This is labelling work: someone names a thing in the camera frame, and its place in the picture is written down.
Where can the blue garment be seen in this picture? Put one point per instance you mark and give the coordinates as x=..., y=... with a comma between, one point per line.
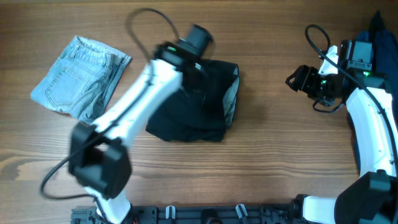
x=384, y=62

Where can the black shorts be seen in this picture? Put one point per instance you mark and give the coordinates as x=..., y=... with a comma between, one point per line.
x=192, y=115

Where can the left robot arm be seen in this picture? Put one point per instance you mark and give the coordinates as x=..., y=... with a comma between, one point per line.
x=99, y=156

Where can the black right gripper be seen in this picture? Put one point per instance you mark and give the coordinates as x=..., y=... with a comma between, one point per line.
x=304, y=76

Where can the folded light blue jeans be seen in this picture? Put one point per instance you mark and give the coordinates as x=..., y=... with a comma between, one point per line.
x=82, y=80

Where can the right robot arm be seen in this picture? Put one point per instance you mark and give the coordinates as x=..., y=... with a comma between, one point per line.
x=346, y=74

